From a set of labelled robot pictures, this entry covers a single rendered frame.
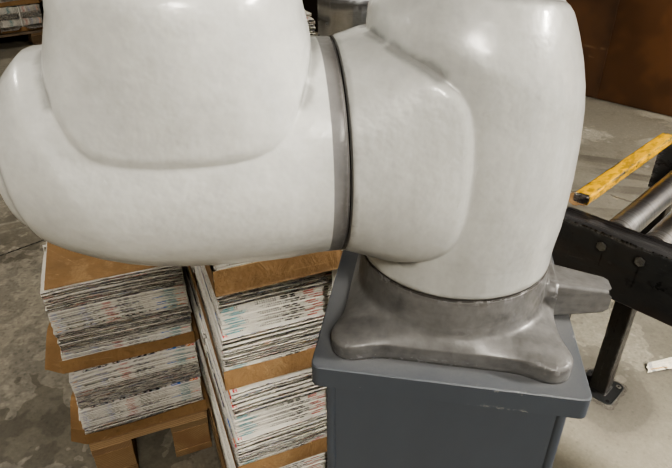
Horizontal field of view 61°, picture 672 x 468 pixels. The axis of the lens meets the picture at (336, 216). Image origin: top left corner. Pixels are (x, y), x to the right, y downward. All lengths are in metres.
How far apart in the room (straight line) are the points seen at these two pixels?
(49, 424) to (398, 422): 1.49
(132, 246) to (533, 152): 0.25
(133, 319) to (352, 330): 0.96
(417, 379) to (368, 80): 0.22
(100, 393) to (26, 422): 0.46
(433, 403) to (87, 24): 0.36
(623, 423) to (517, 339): 1.45
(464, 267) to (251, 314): 0.54
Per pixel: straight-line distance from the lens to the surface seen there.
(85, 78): 0.34
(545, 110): 0.37
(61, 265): 1.38
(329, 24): 0.64
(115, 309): 1.35
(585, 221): 1.11
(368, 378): 0.45
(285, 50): 0.34
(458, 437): 0.51
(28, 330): 2.25
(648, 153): 1.40
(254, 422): 1.06
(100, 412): 1.54
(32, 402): 1.98
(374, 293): 0.46
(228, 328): 0.91
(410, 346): 0.45
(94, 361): 1.43
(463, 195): 0.37
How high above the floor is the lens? 1.32
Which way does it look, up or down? 30 degrees down
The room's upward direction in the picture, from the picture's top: straight up
